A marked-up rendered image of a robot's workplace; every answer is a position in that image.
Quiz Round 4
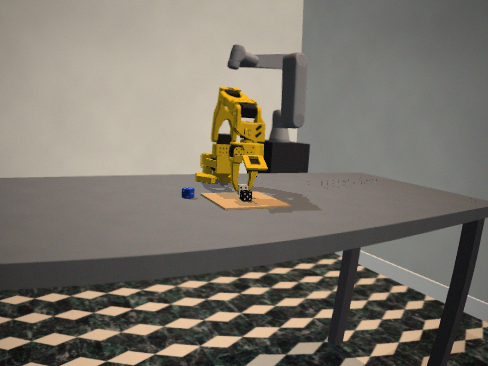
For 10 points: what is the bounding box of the white die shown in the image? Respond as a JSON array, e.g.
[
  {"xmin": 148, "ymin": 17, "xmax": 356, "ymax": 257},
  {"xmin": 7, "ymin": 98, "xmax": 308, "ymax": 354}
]
[{"xmin": 236, "ymin": 184, "xmax": 248, "ymax": 195}]

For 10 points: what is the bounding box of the orange mat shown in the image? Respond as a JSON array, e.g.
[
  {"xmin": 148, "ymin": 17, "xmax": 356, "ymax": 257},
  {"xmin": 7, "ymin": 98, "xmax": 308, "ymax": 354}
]
[{"xmin": 200, "ymin": 192, "xmax": 291, "ymax": 210}]

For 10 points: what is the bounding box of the blue die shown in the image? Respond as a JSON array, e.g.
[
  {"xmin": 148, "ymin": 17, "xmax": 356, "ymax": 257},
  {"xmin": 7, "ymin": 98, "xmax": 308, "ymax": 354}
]
[{"xmin": 182, "ymin": 187, "xmax": 194, "ymax": 199}]

